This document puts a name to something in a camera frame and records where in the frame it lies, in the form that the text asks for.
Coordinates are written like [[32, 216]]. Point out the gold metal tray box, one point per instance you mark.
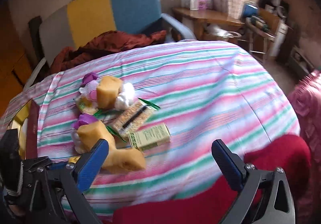
[[26, 123]]

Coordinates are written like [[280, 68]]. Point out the wooden chair with clutter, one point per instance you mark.
[[266, 32]]

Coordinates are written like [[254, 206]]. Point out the striped pink green tablecloth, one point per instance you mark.
[[205, 90]]

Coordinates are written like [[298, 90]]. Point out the rust red jacket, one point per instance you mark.
[[105, 44]]

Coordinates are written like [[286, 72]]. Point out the red cloth cushion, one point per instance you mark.
[[289, 151]]

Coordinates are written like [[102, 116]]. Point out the small green cracker packet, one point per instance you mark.
[[86, 106]]

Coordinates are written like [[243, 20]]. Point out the green medicine box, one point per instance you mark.
[[150, 137]]

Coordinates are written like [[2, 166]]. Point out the purple snack packet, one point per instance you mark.
[[88, 78], [84, 119]]

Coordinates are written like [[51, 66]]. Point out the white boxes on desk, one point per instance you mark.
[[195, 5]]

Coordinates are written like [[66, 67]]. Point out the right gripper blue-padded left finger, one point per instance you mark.
[[89, 164]]

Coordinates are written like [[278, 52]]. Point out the grey yellow blue armchair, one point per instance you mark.
[[76, 23]]

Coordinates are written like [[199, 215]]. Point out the wooden side desk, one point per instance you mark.
[[201, 18]]

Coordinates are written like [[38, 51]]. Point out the yellow sponge piece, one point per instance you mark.
[[89, 134], [107, 91], [124, 161]]

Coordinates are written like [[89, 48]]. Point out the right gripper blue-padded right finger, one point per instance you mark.
[[240, 179]]

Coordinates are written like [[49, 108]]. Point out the white plastic bag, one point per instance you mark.
[[126, 97]]

